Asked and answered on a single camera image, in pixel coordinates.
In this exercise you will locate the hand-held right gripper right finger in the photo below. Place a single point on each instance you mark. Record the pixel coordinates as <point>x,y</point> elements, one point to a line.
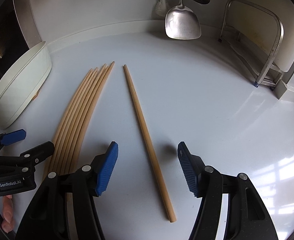
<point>189,172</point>

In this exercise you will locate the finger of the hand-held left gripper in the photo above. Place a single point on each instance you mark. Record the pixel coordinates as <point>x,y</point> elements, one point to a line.
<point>36,152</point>
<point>14,136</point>

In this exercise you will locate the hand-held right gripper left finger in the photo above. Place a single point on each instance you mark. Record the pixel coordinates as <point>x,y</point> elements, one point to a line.
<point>107,170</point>

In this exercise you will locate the white round basin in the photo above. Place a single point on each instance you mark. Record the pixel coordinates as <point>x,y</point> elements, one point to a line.
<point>19,87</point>

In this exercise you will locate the long wooden chopstick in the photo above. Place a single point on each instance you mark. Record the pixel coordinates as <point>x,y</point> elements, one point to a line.
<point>147,135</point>

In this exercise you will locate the bundle of wooden chopsticks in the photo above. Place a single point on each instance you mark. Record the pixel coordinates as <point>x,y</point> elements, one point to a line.
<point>82,110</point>

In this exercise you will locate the person's left hand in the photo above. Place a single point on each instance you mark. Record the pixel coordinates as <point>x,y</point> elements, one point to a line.
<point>8,212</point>

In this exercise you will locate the metal cutting board rack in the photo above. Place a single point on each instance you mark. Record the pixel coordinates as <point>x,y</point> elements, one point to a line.
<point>271,55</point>

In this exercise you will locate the metal spatula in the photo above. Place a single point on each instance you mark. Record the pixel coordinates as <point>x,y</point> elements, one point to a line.
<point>182,25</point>

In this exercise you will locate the pale cutting board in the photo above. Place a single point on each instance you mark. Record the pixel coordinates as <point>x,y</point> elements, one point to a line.
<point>252,17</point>

